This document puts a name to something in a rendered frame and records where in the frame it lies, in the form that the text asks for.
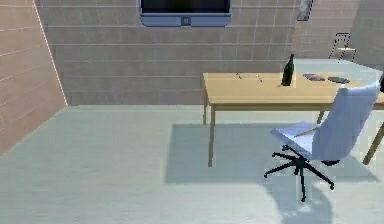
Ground blue framed television set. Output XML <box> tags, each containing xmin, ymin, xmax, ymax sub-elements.
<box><xmin>138</xmin><ymin>0</ymin><xmax>232</xmax><ymax>28</ymax></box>

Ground light wooden table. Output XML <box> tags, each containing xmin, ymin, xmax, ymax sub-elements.
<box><xmin>202</xmin><ymin>71</ymin><xmax>384</xmax><ymax>168</ymax></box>

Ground pale blue swivel chair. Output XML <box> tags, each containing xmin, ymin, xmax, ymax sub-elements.
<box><xmin>263</xmin><ymin>83</ymin><xmax>381</xmax><ymax>203</ymax></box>

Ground dark green wine bottle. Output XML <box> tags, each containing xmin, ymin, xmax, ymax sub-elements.
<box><xmin>280</xmin><ymin>53</ymin><xmax>296</xmax><ymax>87</ymax></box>

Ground grey framed wall picture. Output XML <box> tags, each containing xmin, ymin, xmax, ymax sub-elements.
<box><xmin>296</xmin><ymin>0</ymin><xmax>314</xmax><ymax>22</ymax></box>

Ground dark grey flat plate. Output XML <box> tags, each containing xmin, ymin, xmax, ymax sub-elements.
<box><xmin>327</xmin><ymin>76</ymin><xmax>351</xmax><ymax>85</ymax></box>
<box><xmin>302</xmin><ymin>73</ymin><xmax>326</xmax><ymax>82</ymax></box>

